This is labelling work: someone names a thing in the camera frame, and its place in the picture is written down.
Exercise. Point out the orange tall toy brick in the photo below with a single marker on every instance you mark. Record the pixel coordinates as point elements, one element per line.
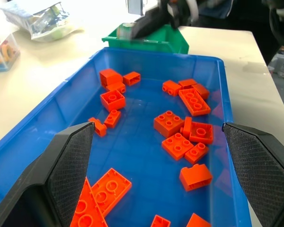
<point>110,76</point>
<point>195,177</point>

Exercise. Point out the green plastic bin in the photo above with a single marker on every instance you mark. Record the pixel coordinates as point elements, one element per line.
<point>170,40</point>

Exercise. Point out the orange square toy brick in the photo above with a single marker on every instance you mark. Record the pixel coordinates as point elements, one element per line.
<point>113,100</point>
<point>201,133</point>
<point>177,145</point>
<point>168,123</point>

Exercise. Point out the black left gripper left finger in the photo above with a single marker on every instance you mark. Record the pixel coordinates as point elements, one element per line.
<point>61,170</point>

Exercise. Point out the orange narrow toy brick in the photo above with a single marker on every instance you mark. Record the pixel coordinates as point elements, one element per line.
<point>187,127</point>
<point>112,118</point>
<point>99,127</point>

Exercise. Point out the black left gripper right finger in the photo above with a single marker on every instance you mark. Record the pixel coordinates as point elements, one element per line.
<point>258,170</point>

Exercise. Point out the orange small toy brick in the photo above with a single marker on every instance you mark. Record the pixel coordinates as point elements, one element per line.
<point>202,91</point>
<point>196,153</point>
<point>131,78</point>
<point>171,87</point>
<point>118,88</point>
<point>196,221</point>
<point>187,82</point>
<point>160,221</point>

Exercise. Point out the clear plastic bag with items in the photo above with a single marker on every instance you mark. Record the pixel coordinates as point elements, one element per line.
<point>45,21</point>

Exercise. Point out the blue plastic bin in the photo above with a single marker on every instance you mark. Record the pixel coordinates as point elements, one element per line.
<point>144,165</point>

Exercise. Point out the silver metal bracket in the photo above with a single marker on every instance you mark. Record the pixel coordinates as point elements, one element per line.
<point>136,6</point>

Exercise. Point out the silver green battery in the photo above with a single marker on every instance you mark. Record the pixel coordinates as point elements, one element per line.
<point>125,30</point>

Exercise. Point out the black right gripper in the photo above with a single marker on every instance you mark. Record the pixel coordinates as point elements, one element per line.
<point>180,6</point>

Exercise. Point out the clear plastic box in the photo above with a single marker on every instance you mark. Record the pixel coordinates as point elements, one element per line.
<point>4,54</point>

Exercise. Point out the orange long toy brick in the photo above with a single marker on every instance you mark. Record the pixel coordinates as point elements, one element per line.
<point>85,210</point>
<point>110,191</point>
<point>194,102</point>

